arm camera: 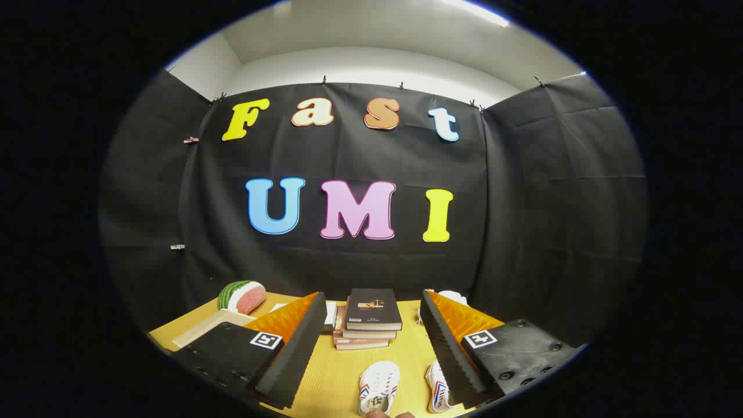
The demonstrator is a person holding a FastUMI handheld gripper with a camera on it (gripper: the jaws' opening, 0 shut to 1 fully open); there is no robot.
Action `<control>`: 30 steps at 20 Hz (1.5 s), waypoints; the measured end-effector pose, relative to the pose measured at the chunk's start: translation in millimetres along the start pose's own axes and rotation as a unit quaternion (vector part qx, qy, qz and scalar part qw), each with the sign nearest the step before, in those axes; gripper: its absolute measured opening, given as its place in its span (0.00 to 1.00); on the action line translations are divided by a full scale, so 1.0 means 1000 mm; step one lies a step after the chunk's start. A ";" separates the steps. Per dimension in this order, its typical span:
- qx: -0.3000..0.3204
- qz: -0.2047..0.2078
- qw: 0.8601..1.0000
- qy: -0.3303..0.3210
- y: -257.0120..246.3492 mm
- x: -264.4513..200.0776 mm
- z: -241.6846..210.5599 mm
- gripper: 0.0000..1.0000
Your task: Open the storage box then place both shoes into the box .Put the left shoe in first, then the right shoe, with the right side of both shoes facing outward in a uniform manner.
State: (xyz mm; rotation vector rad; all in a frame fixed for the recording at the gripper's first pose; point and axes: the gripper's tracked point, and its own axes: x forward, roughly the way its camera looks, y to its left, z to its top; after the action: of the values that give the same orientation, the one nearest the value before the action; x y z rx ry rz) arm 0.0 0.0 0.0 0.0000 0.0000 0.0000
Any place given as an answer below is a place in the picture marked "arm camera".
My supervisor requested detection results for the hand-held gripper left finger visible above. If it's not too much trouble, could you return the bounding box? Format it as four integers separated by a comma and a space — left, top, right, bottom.
173, 291, 329, 410

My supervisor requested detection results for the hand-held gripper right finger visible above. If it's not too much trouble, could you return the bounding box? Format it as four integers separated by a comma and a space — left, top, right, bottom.
419, 289, 588, 410

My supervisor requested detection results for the white canvas shoe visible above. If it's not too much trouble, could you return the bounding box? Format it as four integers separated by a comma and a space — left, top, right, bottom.
425, 360, 457, 413
358, 361, 401, 416

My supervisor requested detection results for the cream fabric storage box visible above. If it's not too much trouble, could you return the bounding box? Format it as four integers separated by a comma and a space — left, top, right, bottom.
172, 308, 257, 349

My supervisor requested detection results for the white portrait cover book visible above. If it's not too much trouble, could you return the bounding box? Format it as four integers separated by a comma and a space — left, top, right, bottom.
270, 300, 339, 334

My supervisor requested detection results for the white cartoon face toy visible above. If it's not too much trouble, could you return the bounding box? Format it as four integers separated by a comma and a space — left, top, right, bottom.
425, 289, 468, 307

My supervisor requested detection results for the maroon book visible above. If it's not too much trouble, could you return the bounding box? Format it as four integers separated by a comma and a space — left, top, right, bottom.
333, 307, 396, 351

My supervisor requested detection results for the brown book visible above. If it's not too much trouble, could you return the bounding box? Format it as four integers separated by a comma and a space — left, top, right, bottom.
341, 297, 399, 341

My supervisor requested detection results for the watermelon slice toy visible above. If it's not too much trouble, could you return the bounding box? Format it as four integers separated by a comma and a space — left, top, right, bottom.
217, 280, 267, 315

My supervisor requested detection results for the black backdrop cloth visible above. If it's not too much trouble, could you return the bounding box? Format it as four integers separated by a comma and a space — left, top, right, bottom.
99, 73, 648, 349

